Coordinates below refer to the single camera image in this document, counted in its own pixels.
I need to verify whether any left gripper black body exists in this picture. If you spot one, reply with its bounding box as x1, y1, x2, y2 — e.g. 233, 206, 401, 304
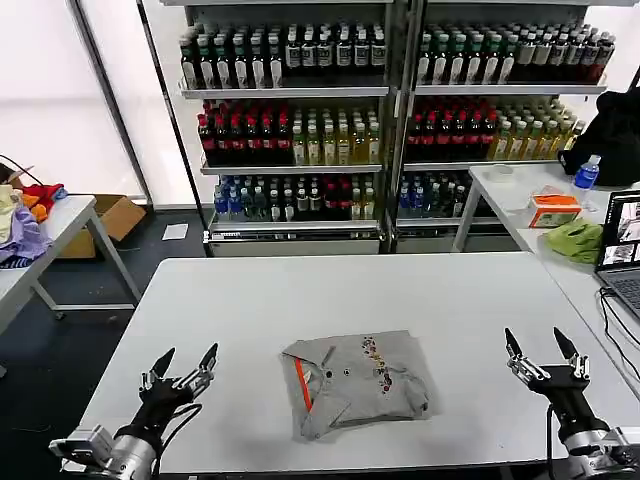
118, 383, 198, 445

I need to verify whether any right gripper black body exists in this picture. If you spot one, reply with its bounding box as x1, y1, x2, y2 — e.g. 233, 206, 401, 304
537, 364, 609, 444

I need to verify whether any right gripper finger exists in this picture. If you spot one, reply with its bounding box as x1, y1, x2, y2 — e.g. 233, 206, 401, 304
504, 327, 547, 383
553, 326, 592, 384

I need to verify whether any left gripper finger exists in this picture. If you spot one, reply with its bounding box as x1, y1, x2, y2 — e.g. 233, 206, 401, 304
173, 342, 220, 397
139, 347, 177, 392

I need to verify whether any grey printed shirt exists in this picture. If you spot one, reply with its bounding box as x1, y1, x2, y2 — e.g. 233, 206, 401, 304
278, 328, 434, 443

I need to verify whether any green cloth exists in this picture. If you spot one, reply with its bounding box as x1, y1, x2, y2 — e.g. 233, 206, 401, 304
543, 218, 605, 266

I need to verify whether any grey laptop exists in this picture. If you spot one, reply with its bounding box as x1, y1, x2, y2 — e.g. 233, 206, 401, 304
594, 189, 640, 324

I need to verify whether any orange tissue box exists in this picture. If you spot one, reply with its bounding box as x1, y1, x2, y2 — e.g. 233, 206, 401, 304
528, 192, 585, 230

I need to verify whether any brown cardboard box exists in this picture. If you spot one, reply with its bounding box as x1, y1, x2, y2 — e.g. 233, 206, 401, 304
58, 194, 148, 260

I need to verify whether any white desk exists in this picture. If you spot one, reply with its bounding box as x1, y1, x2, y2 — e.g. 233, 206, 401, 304
452, 163, 640, 387

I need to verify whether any white side table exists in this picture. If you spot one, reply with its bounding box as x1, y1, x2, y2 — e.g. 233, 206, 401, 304
0, 194, 144, 337

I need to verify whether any blue capped water bottle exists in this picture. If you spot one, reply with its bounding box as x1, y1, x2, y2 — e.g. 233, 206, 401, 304
572, 154, 603, 212

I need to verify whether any purple cloth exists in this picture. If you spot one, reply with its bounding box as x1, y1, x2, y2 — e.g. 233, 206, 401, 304
0, 204, 54, 267

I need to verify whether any red orange cloth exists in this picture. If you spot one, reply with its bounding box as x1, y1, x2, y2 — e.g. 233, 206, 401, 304
19, 182, 67, 222

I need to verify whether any cream cloth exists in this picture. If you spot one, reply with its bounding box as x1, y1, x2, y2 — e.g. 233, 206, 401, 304
0, 183, 25, 247

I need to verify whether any black bag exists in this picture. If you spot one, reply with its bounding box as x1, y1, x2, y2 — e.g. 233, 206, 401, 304
557, 89, 640, 187

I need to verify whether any metal shelf rack with bottles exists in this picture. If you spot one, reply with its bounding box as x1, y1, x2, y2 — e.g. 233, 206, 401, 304
394, 0, 617, 254
160, 0, 399, 259

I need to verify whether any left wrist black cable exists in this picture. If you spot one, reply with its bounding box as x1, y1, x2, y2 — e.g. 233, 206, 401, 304
148, 402, 205, 480

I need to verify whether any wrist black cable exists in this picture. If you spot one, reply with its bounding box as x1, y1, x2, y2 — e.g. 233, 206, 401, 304
544, 403, 557, 480
148, 402, 205, 480

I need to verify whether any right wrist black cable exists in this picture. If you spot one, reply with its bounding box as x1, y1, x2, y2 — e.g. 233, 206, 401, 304
544, 403, 557, 480

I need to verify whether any black laptop cable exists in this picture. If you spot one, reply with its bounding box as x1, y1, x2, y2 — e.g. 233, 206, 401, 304
597, 294, 640, 387
598, 287, 640, 369

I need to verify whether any dark window frame post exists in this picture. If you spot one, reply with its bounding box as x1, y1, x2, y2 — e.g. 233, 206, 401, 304
136, 0, 207, 259
67, 0, 154, 207

